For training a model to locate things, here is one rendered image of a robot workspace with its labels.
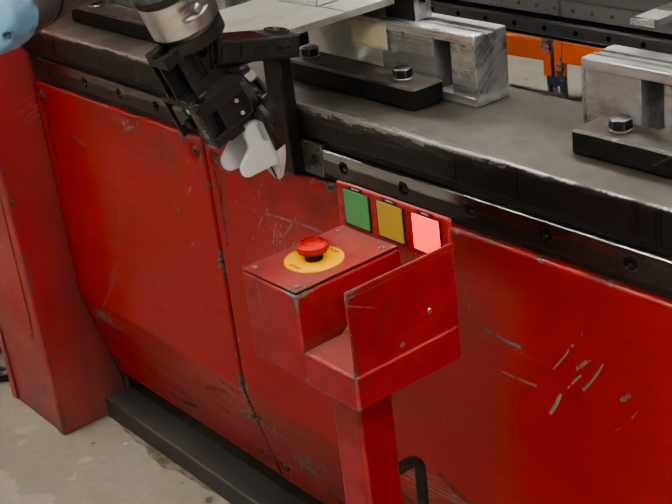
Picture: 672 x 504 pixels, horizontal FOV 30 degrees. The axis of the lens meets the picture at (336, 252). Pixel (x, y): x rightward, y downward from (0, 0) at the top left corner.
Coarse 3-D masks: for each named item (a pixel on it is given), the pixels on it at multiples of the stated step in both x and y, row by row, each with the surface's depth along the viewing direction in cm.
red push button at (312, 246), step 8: (304, 240) 148; (312, 240) 147; (320, 240) 147; (296, 248) 147; (304, 248) 146; (312, 248) 146; (320, 248) 146; (304, 256) 148; (312, 256) 146; (320, 256) 147
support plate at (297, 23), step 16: (256, 0) 176; (272, 0) 175; (352, 0) 170; (368, 0) 169; (384, 0) 168; (224, 16) 170; (240, 16) 168; (256, 16) 168; (272, 16) 166; (288, 16) 166; (304, 16) 165; (320, 16) 164; (336, 16) 164; (352, 16) 165
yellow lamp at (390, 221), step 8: (376, 200) 148; (384, 208) 148; (392, 208) 146; (384, 216) 148; (392, 216) 147; (400, 216) 146; (384, 224) 149; (392, 224) 148; (400, 224) 146; (384, 232) 149; (392, 232) 148; (400, 232) 147; (400, 240) 147
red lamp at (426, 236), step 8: (416, 216) 143; (416, 224) 144; (424, 224) 143; (432, 224) 142; (416, 232) 144; (424, 232) 143; (432, 232) 142; (416, 240) 145; (424, 240) 144; (432, 240) 143; (416, 248) 146; (424, 248) 144; (432, 248) 143
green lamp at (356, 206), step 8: (344, 192) 153; (352, 192) 152; (344, 200) 154; (352, 200) 152; (360, 200) 151; (352, 208) 153; (360, 208) 152; (352, 216) 153; (360, 216) 152; (368, 216) 151; (352, 224) 154; (360, 224) 153; (368, 224) 151
